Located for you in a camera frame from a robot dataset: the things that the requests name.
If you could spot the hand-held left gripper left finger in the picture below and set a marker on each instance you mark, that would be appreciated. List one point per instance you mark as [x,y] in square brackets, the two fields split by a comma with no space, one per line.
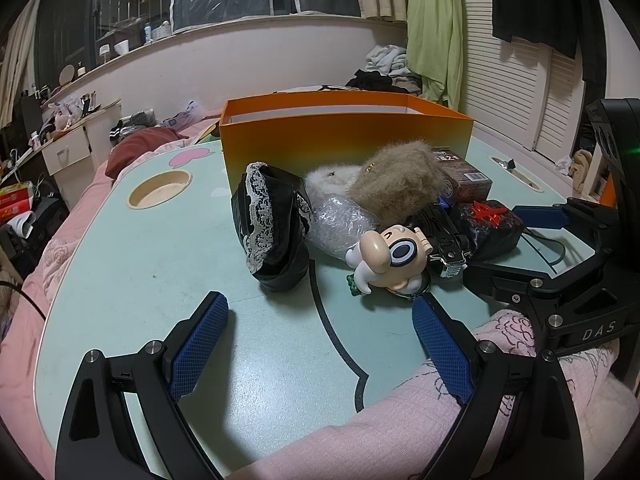
[197,347]

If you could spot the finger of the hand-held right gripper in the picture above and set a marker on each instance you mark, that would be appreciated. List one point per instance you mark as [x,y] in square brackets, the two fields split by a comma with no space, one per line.
[542,216]
[505,281]

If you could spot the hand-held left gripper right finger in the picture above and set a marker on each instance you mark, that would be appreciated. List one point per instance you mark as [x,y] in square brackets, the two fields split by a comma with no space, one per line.
[442,355]

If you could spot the dark packet with red print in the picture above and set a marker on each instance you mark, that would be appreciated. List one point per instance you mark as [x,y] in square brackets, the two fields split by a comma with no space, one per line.
[492,232]

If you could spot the toy race car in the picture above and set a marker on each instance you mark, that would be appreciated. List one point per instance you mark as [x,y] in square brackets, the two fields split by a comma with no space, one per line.
[445,240]

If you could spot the brown printed box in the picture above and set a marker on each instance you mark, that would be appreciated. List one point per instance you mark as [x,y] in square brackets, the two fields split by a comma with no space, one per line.
[465,180]

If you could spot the black leather lace boot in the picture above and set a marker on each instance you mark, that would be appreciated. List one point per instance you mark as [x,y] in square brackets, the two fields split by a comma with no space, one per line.
[280,240]

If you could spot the clear bubble wrap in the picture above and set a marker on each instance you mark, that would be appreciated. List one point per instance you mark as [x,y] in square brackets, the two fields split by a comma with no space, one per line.
[335,225]

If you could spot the white fluffy pom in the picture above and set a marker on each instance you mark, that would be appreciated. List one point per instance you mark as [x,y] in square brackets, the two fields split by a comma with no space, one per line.
[325,182]

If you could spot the orange cardboard box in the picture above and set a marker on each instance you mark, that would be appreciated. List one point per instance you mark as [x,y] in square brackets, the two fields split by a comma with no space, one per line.
[325,135]

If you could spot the mint green cartoon desktop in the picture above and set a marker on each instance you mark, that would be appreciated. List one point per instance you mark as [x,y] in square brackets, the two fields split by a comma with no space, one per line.
[175,245]

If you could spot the silver foil wrappers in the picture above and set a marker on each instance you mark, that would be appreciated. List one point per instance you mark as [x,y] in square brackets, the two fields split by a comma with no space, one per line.
[510,163]

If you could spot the cartoon figure toy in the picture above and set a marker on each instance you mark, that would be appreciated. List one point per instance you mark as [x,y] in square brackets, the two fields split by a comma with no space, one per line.
[380,255]

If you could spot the white louvred closet door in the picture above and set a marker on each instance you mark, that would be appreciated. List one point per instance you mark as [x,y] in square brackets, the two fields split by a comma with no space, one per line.
[510,90]

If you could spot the brown fluffy pom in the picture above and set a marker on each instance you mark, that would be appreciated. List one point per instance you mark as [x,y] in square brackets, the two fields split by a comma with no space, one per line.
[395,180]

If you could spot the pink blanket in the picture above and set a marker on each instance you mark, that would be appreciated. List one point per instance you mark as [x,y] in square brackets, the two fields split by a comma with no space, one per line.
[30,320]

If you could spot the dark red pillow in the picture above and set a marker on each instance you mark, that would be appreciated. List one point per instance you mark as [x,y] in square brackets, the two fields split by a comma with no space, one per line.
[140,152]

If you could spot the black hanging garment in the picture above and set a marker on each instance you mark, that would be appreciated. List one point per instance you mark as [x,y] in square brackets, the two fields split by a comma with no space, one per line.
[540,0]

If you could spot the light green hanging garment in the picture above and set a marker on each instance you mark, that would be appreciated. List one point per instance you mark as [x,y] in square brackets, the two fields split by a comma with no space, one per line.
[432,35]

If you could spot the pile of black clothes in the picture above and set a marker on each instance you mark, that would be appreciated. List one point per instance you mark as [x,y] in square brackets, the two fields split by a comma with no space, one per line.
[375,80]

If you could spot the pile of white clothes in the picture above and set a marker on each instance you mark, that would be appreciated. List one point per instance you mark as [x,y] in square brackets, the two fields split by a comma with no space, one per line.
[385,57]

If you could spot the black striped garment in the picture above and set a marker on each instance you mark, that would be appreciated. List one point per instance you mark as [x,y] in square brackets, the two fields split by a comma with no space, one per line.
[132,122]

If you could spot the red tissue box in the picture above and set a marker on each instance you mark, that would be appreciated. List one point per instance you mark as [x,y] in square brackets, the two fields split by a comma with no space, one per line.
[15,200]

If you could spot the white drawer cabinet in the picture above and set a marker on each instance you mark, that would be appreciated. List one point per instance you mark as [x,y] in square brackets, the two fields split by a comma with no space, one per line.
[65,152]

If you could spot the round wooden mirror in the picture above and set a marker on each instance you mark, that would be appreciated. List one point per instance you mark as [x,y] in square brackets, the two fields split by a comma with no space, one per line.
[67,75]

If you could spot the white cup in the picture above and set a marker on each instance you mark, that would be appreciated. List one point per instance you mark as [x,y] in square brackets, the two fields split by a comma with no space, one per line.
[122,47]

